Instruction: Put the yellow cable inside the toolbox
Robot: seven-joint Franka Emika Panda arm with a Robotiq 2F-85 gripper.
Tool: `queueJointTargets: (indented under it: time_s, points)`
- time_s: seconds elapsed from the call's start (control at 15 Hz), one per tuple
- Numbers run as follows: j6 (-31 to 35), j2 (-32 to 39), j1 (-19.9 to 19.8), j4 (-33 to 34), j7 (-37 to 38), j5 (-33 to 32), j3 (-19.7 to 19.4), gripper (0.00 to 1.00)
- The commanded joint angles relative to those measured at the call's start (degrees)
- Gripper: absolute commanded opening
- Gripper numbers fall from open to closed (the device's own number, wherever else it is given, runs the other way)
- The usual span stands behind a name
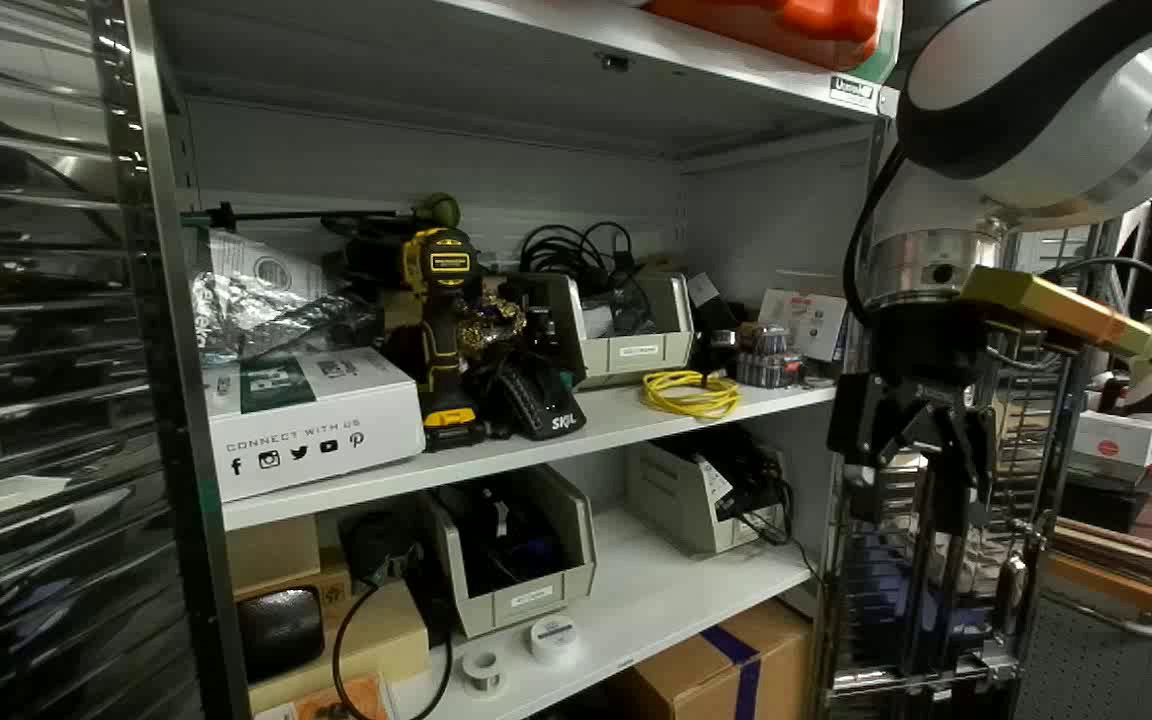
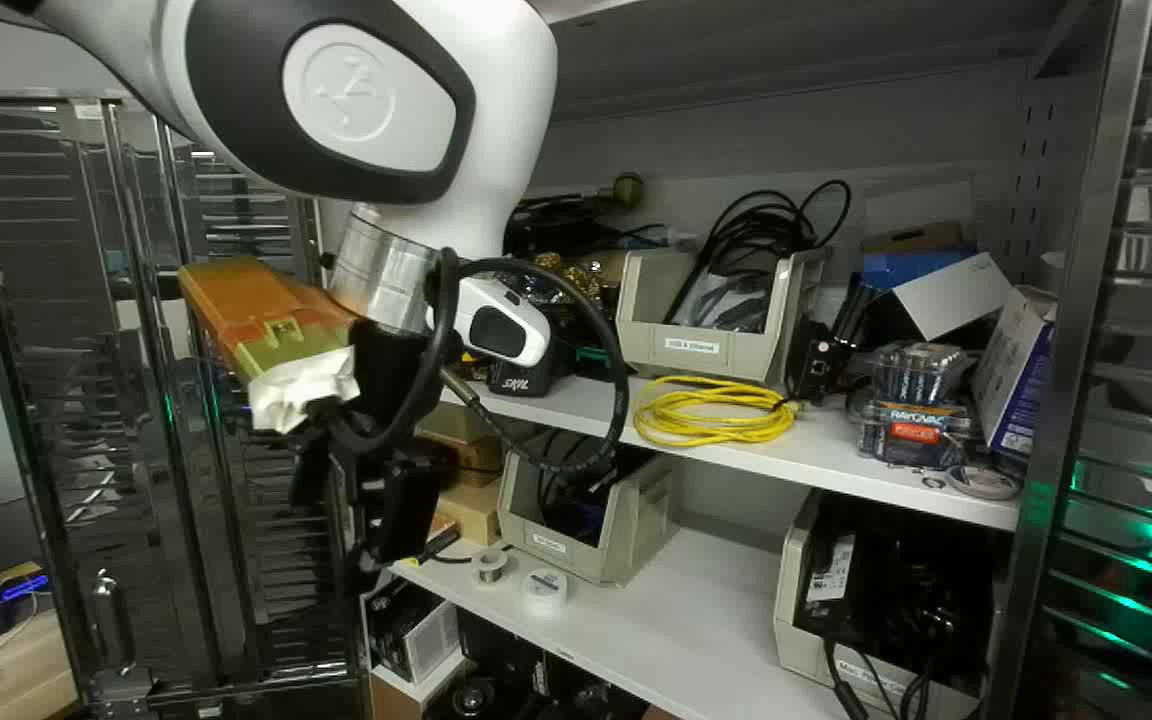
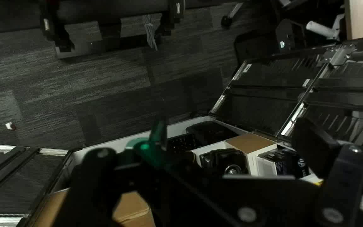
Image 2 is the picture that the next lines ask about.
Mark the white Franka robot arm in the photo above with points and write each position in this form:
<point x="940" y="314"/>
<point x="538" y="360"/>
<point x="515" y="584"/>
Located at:
<point x="379" y="107"/>

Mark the grey bin with black parts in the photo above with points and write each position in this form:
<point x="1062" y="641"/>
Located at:
<point x="601" y="543"/>

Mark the orange yellow box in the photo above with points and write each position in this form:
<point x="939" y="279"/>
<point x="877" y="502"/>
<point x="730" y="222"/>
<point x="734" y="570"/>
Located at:
<point x="261" y="314"/>

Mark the blue and white carton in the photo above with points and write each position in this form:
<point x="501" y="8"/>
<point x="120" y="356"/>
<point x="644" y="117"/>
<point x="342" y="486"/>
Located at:
<point x="1014" y="383"/>

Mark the round tape roll with print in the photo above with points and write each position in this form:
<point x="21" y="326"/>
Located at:
<point x="990" y="482"/>

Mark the brown cardboard boxes stack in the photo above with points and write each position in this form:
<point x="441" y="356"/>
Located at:
<point x="465" y="460"/>

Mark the white crumpled cloth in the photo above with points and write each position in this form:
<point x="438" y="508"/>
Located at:
<point x="298" y="393"/>

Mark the blue cardboard box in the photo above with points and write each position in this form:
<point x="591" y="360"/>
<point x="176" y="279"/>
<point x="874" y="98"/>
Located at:
<point x="903" y="266"/>

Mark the white open box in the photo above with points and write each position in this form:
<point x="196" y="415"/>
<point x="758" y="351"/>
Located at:
<point x="418" y="645"/>

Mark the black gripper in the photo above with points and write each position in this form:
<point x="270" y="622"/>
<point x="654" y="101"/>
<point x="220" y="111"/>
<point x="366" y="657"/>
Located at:
<point x="388" y="383"/>

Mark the white folded paper sheet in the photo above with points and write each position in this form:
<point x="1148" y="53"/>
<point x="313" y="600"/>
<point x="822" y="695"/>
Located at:
<point x="957" y="295"/>

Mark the grey toolbox bin with label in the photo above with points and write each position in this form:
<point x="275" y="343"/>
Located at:
<point x="716" y="351"/>

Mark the shiny metal slatted rack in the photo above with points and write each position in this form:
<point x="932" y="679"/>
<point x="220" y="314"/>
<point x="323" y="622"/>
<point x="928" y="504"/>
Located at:
<point x="1136" y="402"/>

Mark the small tape roll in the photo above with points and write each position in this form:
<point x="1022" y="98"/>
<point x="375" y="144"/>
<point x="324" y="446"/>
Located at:
<point x="547" y="584"/>
<point x="493" y="567"/>

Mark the pack of batteries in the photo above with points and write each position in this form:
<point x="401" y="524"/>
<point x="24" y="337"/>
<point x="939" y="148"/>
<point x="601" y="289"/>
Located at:
<point x="918" y="404"/>

